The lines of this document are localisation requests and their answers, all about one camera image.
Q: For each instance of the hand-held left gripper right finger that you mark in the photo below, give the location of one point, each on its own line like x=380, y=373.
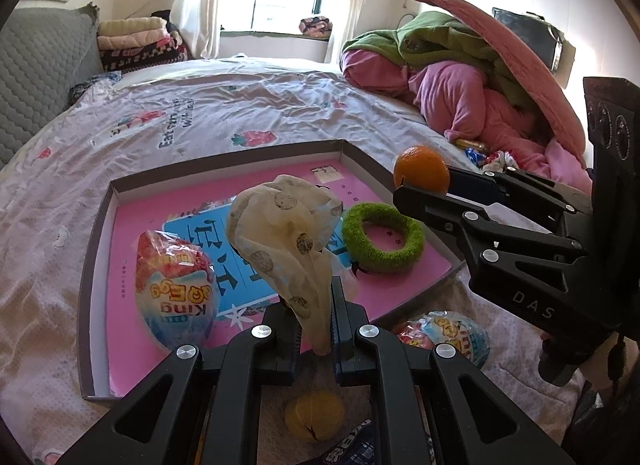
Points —
x=345, y=345

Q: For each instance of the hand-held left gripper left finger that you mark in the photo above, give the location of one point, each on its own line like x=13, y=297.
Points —
x=282, y=345

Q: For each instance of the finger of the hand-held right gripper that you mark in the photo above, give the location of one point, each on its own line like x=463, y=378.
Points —
x=435, y=212
x=475, y=181

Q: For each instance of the orange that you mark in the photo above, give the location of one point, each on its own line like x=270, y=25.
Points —
x=420, y=167

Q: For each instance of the green fuzzy scrunchie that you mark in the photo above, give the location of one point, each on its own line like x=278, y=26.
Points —
x=360, y=225

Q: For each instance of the peeled tangerine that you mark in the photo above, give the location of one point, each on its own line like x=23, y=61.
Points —
x=315, y=415

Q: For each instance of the blue cookie packet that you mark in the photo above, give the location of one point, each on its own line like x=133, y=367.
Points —
x=350, y=452

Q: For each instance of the egg toy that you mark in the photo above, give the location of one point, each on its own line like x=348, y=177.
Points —
x=460, y=332
x=175, y=290

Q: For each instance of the beige printed cloth scrunchie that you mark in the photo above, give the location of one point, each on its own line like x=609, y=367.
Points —
x=280, y=225

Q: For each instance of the grey cardboard box tray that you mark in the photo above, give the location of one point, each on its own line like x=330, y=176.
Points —
x=100, y=270

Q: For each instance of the blue snack packet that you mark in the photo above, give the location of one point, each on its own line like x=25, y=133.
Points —
x=475, y=158

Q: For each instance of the small snack wrappers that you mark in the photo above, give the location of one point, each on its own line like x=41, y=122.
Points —
x=500, y=161

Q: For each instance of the yellow biscuit packet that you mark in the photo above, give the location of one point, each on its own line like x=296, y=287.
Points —
x=472, y=145

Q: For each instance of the pink quilt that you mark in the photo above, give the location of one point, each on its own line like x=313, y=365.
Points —
x=450, y=90

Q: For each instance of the green blanket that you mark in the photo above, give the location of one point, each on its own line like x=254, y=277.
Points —
x=440, y=40

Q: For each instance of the cream curtain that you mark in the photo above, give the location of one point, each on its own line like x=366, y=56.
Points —
x=352, y=0
x=197, y=0

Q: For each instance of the patterned cloth bundle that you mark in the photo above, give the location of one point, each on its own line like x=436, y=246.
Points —
x=315, y=26

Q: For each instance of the dark checkered folded blanket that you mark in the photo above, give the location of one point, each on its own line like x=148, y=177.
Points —
x=150, y=57

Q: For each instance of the blue patterned cloth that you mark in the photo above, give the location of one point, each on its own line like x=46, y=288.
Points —
x=92, y=87

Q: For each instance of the pink folded blanket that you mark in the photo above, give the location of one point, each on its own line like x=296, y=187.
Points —
x=132, y=40

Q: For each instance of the cream folded blanket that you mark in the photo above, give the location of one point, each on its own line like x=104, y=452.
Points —
x=132, y=26

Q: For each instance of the grey quilted headboard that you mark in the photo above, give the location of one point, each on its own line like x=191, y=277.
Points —
x=45, y=60

